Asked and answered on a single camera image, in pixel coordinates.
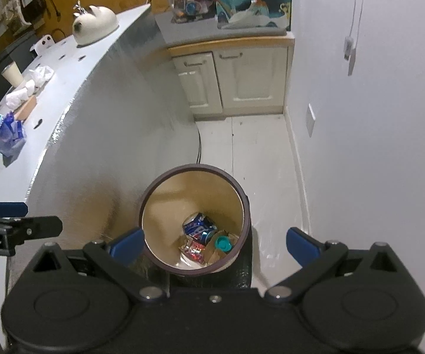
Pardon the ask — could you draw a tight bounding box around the cream two door cabinet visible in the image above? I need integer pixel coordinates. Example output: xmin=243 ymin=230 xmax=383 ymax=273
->
xmin=168 ymin=39 xmax=295 ymax=120

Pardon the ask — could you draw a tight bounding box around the grey storage box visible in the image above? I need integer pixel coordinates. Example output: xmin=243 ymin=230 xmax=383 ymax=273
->
xmin=0 ymin=29 xmax=38 ymax=93

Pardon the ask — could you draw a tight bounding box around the white cat shaped container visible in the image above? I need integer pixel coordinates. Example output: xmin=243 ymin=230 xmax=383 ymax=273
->
xmin=72 ymin=5 xmax=119 ymax=47

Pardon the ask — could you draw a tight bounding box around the dark hanging bag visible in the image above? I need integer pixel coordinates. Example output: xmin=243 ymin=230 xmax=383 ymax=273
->
xmin=17 ymin=0 xmax=47 ymax=26

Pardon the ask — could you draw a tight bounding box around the cream cup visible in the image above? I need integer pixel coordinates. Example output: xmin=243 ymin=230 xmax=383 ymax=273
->
xmin=1 ymin=63 xmax=25 ymax=86

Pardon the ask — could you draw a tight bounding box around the purple plastic bag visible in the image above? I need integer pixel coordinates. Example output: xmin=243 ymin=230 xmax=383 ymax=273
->
xmin=0 ymin=112 xmax=27 ymax=157

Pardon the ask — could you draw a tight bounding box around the black floor cable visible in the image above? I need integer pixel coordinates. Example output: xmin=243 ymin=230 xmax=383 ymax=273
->
xmin=195 ymin=122 xmax=203 ymax=165

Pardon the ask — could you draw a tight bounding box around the clear plastic lidded container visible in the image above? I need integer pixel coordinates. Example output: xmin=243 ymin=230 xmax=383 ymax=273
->
xmin=162 ymin=0 xmax=217 ymax=24

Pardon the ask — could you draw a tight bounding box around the white hanging charger cable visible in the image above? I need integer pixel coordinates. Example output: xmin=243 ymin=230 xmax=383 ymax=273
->
xmin=340 ymin=0 xmax=368 ymax=77

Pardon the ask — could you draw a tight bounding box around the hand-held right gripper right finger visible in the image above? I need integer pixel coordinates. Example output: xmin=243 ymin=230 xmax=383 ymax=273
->
xmin=264 ymin=227 xmax=418 ymax=302

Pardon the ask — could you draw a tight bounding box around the white wall socket plate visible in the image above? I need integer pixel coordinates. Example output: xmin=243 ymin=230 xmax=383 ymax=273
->
xmin=306 ymin=103 xmax=316 ymax=137

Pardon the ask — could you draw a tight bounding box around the brown paper cup teal lid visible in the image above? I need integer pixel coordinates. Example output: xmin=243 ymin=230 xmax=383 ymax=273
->
xmin=203 ymin=230 xmax=240 ymax=266

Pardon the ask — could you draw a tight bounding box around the white heart print table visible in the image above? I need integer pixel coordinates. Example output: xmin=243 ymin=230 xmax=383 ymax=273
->
xmin=0 ymin=3 xmax=200 ymax=354

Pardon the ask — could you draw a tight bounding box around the red cigarette pack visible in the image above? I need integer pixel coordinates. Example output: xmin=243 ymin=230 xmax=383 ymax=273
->
xmin=179 ymin=236 xmax=207 ymax=264

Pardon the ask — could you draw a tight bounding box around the white bag with orange print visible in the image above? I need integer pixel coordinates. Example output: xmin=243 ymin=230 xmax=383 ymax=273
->
xmin=227 ymin=0 xmax=277 ymax=28

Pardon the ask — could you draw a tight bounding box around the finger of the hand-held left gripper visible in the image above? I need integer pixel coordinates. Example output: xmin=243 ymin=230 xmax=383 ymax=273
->
xmin=4 ymin=216 xmax=63 ymax=246
xmin=0 ymin=200 xmax=28 ymax=217

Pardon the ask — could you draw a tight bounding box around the small white fan heater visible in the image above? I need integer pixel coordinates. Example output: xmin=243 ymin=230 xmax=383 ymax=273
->
xmin=30 ymin=35 xmax=55 ymax=58

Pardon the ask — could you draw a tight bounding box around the grey counter mat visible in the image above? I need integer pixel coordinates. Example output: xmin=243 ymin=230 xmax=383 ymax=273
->
xmin=155 ymin=9 xmax=294 ymax=48

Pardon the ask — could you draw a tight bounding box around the crushed blue soda can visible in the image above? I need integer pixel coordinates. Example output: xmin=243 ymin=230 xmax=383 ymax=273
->
xmin=182 ymin=212 xmax=218 ymax=246

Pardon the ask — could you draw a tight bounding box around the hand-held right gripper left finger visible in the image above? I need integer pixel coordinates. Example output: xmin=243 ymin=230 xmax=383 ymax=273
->
xmin=13 ymin=227 xmax=166 ymax=301

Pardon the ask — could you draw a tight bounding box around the small wooden block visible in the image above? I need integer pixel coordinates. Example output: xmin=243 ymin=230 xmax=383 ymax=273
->
xmin=13 ymin=95 xmax=38 ymax=122

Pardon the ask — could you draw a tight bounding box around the beige waste bin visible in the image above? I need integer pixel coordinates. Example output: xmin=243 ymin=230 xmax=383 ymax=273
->
xmin=138 ymin=164 xmax=252 ymax=277

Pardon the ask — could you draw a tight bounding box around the white tissue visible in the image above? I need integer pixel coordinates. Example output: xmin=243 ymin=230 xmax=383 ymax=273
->
xmin=6 ymin=80 xmax=36 ymax=108

